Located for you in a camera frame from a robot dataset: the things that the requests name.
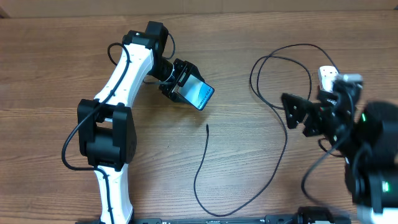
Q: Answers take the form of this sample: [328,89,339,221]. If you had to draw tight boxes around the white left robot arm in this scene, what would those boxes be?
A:
[62,21,215,223]

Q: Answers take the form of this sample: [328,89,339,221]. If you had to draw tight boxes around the blue smartphone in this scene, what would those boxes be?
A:
[172,75,215,111]

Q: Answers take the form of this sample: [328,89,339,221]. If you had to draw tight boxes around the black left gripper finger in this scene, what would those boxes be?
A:
[183,62,205,82]
[164,88,192,106]

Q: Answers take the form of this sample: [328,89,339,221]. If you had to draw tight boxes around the white power strip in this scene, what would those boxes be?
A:
[317,65,338,81]

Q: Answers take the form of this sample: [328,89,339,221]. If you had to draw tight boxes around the white charger adapter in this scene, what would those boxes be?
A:
[320,77,335,93]

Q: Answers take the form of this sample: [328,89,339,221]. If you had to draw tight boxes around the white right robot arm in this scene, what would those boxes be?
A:
[281,81,397,223]

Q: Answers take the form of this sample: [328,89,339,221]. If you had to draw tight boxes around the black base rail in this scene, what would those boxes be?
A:
[74,205,352,224]

